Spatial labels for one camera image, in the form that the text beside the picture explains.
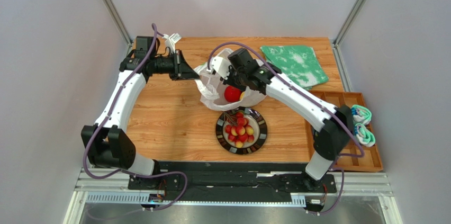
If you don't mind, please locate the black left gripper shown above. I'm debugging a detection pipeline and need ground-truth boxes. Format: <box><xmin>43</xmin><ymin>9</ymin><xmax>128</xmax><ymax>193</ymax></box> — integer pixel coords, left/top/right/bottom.
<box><xmin>150</xmin><ymin>50</ymin><xmax>199</xmax><ymax>82</ymax></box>

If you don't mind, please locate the red fake apple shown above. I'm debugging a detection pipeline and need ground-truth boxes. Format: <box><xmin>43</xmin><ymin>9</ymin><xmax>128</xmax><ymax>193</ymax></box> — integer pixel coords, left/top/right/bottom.
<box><xmin>223</xmin><ymin>86</ymin><xmax>243</xmax><ymax>103</ymax></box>

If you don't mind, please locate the white plastic bag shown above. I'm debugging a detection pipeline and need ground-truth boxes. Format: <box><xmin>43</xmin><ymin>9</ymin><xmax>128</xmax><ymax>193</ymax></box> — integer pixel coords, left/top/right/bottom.
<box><xmin>194</xmin><ymin>62</ymin><xmax>266</xmax><ymax>111</ymax></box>

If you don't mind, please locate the red yellow cherry bunch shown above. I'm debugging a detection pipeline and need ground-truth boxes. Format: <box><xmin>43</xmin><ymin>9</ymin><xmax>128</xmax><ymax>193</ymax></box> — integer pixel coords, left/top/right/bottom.
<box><xmin>221</xmin><ymin>110</ymin><xmax>257</xmax><ymax>148</ymax></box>

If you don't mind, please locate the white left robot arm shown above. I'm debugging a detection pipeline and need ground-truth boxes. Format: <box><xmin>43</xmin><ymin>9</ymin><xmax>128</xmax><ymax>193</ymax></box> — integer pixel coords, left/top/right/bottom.
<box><xmin>81</xmin><ymin>33</ymin><xmax>199</xmax><ymax>176</ymax></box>

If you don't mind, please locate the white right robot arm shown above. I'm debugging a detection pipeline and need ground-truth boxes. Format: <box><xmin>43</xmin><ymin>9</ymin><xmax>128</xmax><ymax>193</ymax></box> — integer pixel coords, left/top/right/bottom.
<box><xmin>209</xmin><ymin>48</ymin><xmax>353</xmax><ymax>181</ymax></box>

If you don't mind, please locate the black rimmed ceramic plate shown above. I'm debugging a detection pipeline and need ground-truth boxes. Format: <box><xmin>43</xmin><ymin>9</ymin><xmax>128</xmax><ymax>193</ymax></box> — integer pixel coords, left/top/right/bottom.
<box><xmin>215</xmin><ymin>107</ymin><xmax>268</xmax><ymax>155</ymax></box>

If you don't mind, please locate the green white tie-dye cloth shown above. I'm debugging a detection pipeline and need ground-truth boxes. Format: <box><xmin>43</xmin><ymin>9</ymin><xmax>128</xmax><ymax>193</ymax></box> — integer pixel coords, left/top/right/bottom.
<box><xmin>260</xmin><ymin>45</ymin><xmax>329</xmax><ymax>90</ymax></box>

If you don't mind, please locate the mint white rolled sock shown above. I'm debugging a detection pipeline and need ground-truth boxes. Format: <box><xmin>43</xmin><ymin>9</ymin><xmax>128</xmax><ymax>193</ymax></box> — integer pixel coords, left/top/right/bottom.
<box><xmin>354</xmin><ymin>123</ymin><xmax>376</xmax><ymax>147</ymax></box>
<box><xmin>351</xmin><ymin>104</ymin><xmax>372</xmax><ymax>126</ymax></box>

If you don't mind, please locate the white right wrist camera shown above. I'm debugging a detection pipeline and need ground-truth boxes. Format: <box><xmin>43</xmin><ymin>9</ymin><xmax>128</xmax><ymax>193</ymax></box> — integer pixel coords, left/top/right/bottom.
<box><xmin>210</xmin><ymin>56</ymin><xmax>231</xmax><ymax>79</ymax></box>

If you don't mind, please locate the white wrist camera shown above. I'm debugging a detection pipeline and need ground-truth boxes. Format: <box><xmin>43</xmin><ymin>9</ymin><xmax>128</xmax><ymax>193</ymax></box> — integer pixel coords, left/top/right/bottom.
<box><xmin>210</xmin><ymin>56</ymin><xmax>231</xmax><ymax>79</ymax></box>
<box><xmin>163</xmin><ymin>33</ymin><xmax>182</xmax><ymax>53</ymax></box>

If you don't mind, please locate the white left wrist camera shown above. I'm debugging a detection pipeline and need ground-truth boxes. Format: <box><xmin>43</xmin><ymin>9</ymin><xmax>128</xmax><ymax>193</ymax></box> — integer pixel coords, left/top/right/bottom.
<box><xmin>163</xmin><ymin>33</ymin><xmax>182</xmax><ymax>53</ymax></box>

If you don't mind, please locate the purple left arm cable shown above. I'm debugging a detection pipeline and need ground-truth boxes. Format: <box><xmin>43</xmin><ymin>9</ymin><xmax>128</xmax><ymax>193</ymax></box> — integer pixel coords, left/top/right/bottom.
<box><xmin>82</xmin><ymin>23</ymin><xmax>189</xmax><ymax>212</ymax></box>

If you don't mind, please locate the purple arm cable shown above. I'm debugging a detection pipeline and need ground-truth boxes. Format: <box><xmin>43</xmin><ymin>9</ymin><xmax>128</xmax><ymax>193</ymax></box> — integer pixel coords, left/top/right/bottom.
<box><xmin>82</xmin><ymin>23</ymin><xmax>189</xmax><ymax>212</ymax></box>
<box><xmin>207</xmin><ymin>41</ymin><xmax>365</xmax><ymax>216</ymax></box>

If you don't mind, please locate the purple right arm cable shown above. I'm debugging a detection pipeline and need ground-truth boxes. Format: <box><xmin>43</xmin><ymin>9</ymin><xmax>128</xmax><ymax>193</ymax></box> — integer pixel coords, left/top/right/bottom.
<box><xmin>207</xmin><ymin>41</ymin><xmax>365</xmax><ymax>216</ymax></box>

